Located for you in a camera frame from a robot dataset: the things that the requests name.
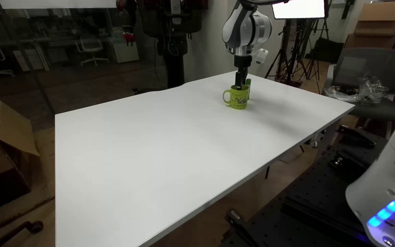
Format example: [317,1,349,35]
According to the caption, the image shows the green mug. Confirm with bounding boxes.
[223,84,250,110]

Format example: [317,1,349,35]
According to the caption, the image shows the group of black tripods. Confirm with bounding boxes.
[264,19,322,94]

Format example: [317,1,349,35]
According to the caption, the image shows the dark red robot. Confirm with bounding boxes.
[116,0,209,89]

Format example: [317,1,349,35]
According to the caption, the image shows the lit light panel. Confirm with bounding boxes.
[272,0,326,20]

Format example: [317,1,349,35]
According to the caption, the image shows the black chair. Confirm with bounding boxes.
[311,37,344,64]

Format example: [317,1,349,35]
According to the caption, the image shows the white cabinet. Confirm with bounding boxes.
[110,30,140,64]

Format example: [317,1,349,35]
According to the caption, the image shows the grey office chair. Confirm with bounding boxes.
[322,47,395,139]

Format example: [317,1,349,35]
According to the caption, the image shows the clear plastic bag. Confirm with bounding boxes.
[327,77,390,105]

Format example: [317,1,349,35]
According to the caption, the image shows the black clamp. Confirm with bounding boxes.
[337,125,377,149]

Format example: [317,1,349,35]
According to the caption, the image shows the stack of cardboard boxes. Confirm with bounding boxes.
[344,0,395,49]

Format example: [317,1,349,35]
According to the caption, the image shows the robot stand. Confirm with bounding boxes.
[220,125,395,247]

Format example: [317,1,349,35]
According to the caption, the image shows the open cardboard box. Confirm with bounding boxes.
[0,101,40,207]

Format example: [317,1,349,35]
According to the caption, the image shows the black caster bar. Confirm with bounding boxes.
[0,221,44,247]

